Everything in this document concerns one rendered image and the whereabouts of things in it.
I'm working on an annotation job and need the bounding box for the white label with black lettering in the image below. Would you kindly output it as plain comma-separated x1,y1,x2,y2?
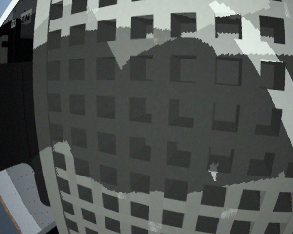
21,9,32,24

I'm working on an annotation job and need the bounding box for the black rectangular frame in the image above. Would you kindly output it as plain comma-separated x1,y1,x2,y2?
0,18,34,63

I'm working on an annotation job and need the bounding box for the grey metal base plate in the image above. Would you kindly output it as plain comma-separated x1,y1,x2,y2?
0,0,54,234

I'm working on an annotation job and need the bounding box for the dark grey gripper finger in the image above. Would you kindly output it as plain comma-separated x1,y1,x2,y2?
0,61,51,207

